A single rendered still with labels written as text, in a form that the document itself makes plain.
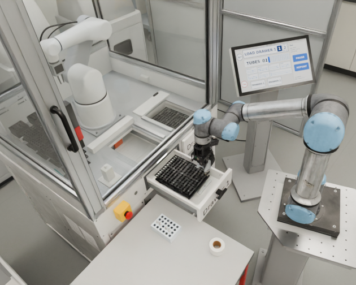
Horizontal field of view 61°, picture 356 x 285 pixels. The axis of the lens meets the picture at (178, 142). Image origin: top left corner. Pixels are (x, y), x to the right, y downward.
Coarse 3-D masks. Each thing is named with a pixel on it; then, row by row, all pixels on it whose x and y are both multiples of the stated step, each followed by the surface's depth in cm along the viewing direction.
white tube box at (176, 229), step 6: (162, 216) 149; (162, 222) 147; (168, 222) 145; (174, 222) 145; (156, 228) 143; (162, 228) 143; (174, 228) 142; (180, 228) 143; (162, 234) 141; (168, 234) 140; (174, 234) 140; (168, 240) 141
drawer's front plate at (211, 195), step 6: (228, 174) 148; (222, 180) 145; (228, 180) 152; (216, 186) 143; (222, 186) 148; (210, 192) 140; (204, 198) 138; (210, 198) 140; (204, 204) 136; (210, 204) 143; (198, 210) 135; (204, 210) 140; (198, 216) 139; (204, 216) 143
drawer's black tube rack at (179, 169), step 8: (176, 160) 161; (168, 168) 159; (176, 168) 157; (184, 168) 161; (192, 168) 156; (200, 168) 156; (160, 176) 153; (168, 176) 157; (176, 176) 153; (184, 176) 152; (192, 176) 152; (200, 176) 151; (208, 176) 155; (168, 184) 153; (176, 184) 149; (184, 184) 148; (192, 184) 148; (200, 184) 152; (184, 192) 148; (192, 192) 149
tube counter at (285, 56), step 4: (268, 56) 190; (272, 56) 190; (276, 56) 190; (280, 56) 191; (284, 56) 191; (288, 56) 191; (264, 60) 190; (268, 60) 190; (272, 60) 190; (276, 60) 190; (280, 60) 191; (284, 60) 191
